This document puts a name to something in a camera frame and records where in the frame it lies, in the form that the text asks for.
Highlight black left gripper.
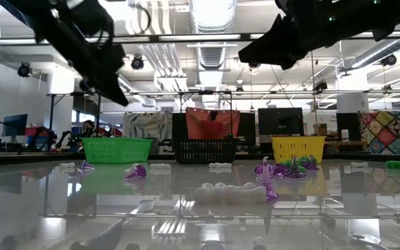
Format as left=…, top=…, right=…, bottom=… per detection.
left=36, top=6, right=131, bottom=108

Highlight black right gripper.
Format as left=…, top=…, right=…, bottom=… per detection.
left=238, top=0, right=388, bottom=70

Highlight person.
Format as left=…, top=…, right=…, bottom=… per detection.
left=81, top=119, right=97, bottom=139

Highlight leaf print cloth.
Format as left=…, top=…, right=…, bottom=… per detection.
left=122, top=111, right=174, bottom=140

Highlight green plastic basket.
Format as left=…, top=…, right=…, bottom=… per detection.
left=81, top=137, right=153, bottom=165

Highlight white ceiling pipes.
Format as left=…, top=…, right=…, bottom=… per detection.
left=139, top=43, right=189, bottom=92

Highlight black monitor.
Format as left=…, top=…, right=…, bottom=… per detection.
left=3, top=113, right=28, bottom=138
left=335, top=112, right=361, bottom=142
left=258, top=107, right=305, bottom=137

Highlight black panel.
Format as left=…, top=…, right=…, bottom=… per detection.
left=238, top=112, right=257, bottom=147
left=172, top=112, right=189, bottom=140

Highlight cardboard box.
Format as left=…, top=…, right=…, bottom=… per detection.
left=312, top=123, right=328, bottom=136

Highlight orange cloth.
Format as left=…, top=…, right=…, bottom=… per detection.
left=185, top=107, right=242, bottom=140

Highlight yellow plastic basket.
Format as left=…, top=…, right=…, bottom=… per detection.
left=271, top=135, right=326, bottom=164

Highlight black plastic basket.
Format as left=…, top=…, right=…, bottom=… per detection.
left=172, top=137, right=238, bottom=165

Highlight colourful patchwork quilt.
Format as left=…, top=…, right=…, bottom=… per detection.
left=358, top=110, right=400, bottom=156

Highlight black background table frame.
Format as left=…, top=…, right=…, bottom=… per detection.
left=46, top=92, right=103, bottom=152

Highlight silver ribbed ceiling duct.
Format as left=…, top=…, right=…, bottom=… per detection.
left=188, top=0, right=238, bottom=109

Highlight silver angled ceiling duct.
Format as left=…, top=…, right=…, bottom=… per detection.
left=351, top=37, right=400, bottom=69

